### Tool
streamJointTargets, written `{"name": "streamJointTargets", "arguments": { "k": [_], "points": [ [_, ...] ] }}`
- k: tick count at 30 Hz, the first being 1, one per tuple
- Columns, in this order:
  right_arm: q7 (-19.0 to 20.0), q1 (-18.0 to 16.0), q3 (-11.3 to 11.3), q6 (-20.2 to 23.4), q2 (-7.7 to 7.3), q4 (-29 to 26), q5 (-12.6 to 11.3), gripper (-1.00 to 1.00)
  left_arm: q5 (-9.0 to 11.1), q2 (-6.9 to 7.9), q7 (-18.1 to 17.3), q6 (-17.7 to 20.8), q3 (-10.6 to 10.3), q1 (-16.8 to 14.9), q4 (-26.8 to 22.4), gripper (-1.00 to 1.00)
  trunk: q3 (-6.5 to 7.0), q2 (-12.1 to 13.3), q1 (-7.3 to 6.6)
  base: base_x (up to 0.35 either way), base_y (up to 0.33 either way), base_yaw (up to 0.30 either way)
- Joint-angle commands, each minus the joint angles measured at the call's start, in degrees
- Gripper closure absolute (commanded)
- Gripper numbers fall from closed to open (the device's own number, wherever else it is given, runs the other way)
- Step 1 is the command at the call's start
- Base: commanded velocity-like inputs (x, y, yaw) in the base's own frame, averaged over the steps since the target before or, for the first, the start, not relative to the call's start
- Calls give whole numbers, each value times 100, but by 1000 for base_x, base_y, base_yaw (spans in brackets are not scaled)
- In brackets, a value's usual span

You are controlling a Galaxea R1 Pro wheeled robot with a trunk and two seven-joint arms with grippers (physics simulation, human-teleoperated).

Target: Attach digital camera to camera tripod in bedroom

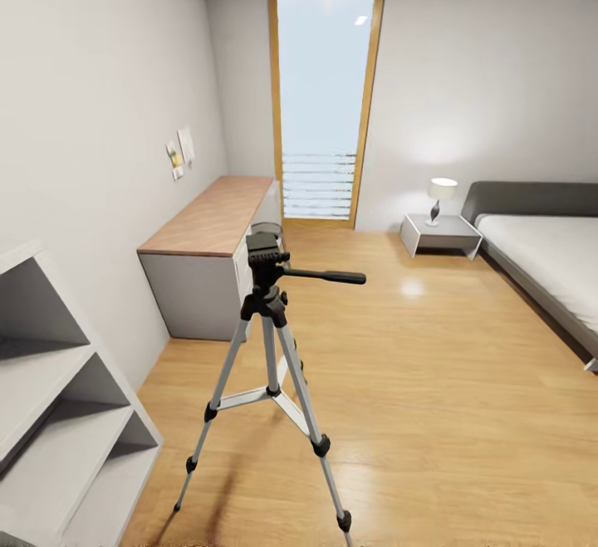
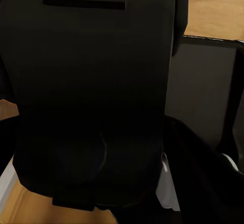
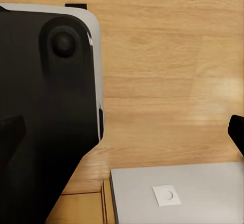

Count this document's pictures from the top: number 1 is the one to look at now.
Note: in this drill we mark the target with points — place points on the bed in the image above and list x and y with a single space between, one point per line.
545 235

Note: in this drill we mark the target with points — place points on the nightstand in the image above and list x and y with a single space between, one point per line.
451 231

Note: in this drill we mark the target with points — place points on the table lamp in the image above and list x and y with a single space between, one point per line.
442 190

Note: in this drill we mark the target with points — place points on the bookcase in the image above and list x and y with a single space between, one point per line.
78 480

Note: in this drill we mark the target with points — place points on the camera tripod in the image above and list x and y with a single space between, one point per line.
266 259

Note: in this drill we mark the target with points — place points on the taboret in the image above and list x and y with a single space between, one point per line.
270 227

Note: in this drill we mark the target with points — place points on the desk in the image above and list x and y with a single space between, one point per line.
197 263

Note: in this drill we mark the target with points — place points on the fixed window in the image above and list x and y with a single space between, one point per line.
323 58

